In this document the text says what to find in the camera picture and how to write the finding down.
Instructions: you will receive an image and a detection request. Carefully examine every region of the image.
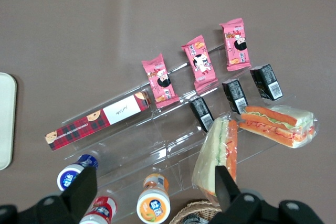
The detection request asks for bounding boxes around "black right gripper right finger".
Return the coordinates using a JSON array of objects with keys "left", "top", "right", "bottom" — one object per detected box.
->
[{"left": 207, "top": 165, "right": 325, "bottom": 224}]

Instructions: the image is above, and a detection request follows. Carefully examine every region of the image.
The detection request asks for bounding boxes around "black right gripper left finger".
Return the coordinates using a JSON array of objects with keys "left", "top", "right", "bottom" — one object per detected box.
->
[{"left": 0, "top": 165, "right": 98, "bottom": 224}]

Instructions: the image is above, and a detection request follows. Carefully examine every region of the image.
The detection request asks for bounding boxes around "sandwich with lettuce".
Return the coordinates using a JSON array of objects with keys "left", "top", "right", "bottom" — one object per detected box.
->
[
  {"left": 238, "top": 104, "right": 319, "bottom": 149},
  {"left": 191, "top": 112, "right": 239, "bottom": 206}
]

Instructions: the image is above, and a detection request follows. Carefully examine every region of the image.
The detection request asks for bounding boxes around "cream plastic tray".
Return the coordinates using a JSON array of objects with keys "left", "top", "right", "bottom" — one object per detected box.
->
[{"left": 0, "top": 72, "right": 18, "bottom": 171}]

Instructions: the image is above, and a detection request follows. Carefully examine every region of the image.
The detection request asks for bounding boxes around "blue capped yogurt bottle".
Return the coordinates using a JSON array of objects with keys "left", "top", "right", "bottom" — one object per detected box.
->
[{"left": 57, "top": 154, "right": 99, "bottom": 192}]

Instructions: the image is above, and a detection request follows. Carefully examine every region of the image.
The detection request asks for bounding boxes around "red capped yogurt bottle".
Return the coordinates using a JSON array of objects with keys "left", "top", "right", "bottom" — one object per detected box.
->
[{"left": 78, "top": 196, "right": 118, "bottom": 224}]

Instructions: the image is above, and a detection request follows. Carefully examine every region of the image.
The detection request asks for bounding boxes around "silver foil container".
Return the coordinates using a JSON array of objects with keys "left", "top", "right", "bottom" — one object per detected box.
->
[{"left": 182, "top": 215, "right": 208, "bottom": 224}]

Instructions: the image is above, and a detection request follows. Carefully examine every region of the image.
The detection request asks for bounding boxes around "oval wicker basket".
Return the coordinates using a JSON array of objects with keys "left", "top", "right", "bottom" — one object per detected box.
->
[{"left": 167, "top": 199, "right": 224, "bottom": 224}]

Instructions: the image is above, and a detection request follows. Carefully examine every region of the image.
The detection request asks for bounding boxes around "red plaid cookie box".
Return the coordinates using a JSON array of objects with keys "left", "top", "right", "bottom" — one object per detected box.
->
[{"left": 45, "top": 90, "right": 152, "bottom": 152}]

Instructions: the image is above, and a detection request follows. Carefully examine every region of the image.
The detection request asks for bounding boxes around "orange capped yogurt bottle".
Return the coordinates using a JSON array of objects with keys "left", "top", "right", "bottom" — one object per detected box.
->
[{"left": 135, "top": 173, "right": 171, "bottom": 224}]

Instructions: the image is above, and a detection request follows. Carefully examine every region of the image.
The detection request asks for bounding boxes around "clear acrylic stepped stand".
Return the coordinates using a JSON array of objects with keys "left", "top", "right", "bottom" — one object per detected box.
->
[{"left": 60, "top": 42, "right": 297, "bottom": 198}]

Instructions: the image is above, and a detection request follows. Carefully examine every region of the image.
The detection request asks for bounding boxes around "small black carton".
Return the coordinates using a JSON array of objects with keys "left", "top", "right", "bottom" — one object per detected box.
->
[
  {"left": 249, "top": 63, "right": 284, "bottom": 101},
  {"left": 222, "top": 78, "right": 249, "bottom": 115},
  {"left": 188, "top": 97, "right": 215, "bottom": 133}
]

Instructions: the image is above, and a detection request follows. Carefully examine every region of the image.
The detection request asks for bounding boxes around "pink snack packet girl print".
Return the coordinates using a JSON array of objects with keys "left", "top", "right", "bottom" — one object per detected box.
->
[
  {"left": 219, "top": 17, "right": 252, "bottom": 72},
  {"left": 141, "top": 52, "right": 181, "bottom": 109}
]

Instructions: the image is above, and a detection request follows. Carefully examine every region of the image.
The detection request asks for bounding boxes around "pink snack packet cow print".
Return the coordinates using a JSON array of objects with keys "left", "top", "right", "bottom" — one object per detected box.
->
[{"left": 181, "top": 34, "right": 219, "bottom": 93}]

